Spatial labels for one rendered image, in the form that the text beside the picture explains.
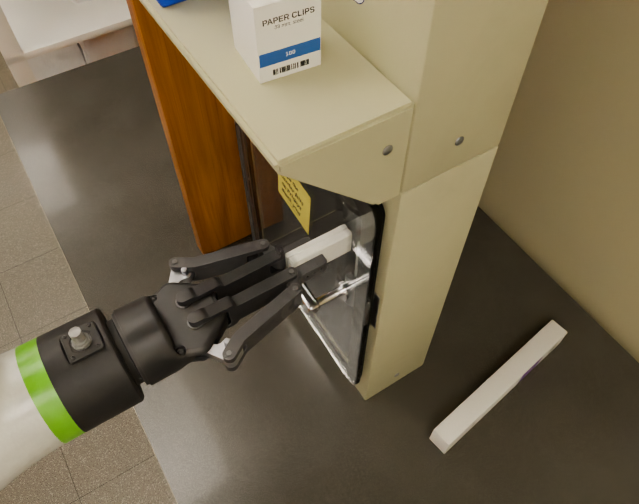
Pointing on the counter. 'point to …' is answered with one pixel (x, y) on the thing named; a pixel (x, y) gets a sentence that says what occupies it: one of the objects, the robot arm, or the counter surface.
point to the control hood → (302, 105)
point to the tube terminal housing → (434, 149)
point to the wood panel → (195, 138)
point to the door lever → (321, 298)
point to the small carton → (277, 35)
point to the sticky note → (292, 192)
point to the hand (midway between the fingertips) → (318, 251)
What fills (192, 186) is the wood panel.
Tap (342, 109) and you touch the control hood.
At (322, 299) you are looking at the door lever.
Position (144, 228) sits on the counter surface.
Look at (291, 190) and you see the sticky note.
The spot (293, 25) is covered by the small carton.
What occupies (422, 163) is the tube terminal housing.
